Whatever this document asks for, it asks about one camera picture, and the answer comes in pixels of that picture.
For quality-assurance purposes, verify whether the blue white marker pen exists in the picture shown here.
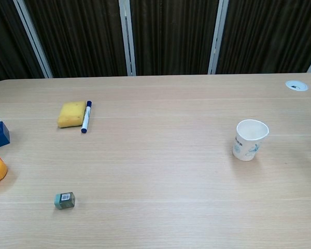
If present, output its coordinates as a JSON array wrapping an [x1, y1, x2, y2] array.
[[80, 100, 93, 134]]

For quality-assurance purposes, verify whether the small grey-green box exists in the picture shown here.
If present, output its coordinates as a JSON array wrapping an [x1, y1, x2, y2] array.
[[53, 191, 76, 210]]

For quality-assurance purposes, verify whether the white printed paper cup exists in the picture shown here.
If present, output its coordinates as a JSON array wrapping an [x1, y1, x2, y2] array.
[[232, 119, 270, 162]]

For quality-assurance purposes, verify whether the dark ribbed partition panel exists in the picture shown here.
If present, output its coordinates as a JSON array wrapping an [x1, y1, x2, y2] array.
[[0, 0, 45, 86], [24, 0, 127, 78], [130, 0, 220, 76], [216, 0, 311, 74]]

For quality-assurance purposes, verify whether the white round cable grommet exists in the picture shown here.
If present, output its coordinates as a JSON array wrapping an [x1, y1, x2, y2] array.
[[285, 80, 309, 92]]

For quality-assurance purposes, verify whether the yellow sponge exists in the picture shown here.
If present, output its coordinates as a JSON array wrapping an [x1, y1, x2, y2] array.
[[57, 101, 87, 129]]

